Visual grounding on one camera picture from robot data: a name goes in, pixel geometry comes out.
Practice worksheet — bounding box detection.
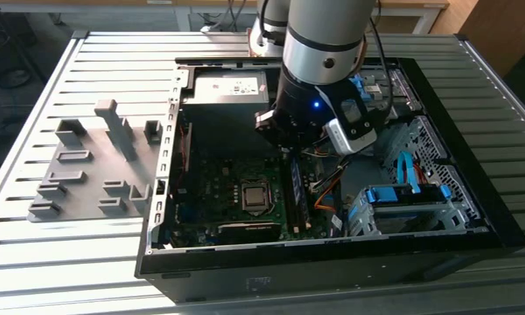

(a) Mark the metal disk bay cage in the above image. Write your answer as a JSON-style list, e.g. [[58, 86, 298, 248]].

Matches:
[[345, 188, 473, 237]]

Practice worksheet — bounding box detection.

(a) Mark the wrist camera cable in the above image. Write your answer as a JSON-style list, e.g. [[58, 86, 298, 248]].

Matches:
[[362, 16, 397, 127]]

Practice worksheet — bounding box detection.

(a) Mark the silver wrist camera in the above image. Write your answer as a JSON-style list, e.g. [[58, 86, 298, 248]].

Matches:
[[322, 118, 377, 156]]

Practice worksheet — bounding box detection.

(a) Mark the black CPU socket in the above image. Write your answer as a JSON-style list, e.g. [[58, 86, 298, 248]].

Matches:
[[238, 178, 273, 215]]

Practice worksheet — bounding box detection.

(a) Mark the silver power supply unit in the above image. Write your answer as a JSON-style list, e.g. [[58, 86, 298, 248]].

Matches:
[[181, 70, 285, 155]]

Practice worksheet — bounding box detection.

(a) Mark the orange wire bundle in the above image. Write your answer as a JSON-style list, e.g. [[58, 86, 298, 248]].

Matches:
[[313, 183, 346, 213]]

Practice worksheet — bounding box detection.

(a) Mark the black disk in blue carrier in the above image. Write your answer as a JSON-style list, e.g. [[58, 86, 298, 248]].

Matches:
[[365, 183, 452, 207]]

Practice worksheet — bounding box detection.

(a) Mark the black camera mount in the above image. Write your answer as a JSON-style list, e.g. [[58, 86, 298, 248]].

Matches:
[[314, 80, 377, 145]]

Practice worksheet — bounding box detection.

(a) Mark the grey parts rack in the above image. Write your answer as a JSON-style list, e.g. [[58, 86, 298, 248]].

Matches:
[[25, 98, 165, 224]]

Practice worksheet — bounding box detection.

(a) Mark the metal optical drive cage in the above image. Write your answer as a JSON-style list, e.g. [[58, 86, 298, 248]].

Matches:
[[349, 65, 421, 132]]

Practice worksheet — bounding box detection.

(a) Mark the black graphics card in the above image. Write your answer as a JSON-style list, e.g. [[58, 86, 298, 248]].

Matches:
[[218, 222, 284, 243]]

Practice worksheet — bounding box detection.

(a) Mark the black office chair base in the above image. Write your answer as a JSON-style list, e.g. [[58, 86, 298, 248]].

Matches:
[[0, 12, 40, 89]]

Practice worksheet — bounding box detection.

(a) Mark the silver CPU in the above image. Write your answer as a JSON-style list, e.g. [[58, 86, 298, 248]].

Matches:
[[244, 186, 268, 206]]

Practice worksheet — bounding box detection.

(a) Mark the blue plastic drive carrier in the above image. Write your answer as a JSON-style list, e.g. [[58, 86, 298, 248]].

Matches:
[[348, 74, 376, 103]]

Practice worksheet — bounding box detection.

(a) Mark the green motherboard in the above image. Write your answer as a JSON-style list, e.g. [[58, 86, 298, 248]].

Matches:
[[169, 154, 346, 247]]

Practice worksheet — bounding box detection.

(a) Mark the black cable bundle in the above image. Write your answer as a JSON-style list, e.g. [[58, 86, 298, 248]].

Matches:
[[309, 154, 356, 193]]

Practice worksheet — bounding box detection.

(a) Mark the white desk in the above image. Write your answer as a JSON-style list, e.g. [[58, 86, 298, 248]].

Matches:
[[174, 0, 448, 35]]

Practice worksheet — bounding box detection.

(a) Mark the blue SATA cable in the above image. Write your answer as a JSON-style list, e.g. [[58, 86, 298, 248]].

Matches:
[[396, 151, 422, 194]]

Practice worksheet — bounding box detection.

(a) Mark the black PC case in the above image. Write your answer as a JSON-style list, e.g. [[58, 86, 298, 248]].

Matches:
[[133, 56, 525, 305]]

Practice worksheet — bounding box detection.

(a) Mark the RAM stick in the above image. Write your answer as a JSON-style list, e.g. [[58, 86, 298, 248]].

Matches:
[[300, 160, 313, 229], [288, 154, 312, 230]]

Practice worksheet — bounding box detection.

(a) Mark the small side wrist camera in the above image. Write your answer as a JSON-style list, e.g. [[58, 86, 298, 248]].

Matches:
[[254, 110, 277, 133]]

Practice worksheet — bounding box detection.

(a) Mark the wooden cabinet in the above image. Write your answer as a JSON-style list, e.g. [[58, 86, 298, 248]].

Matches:
[[428, 0, 525, 78]]

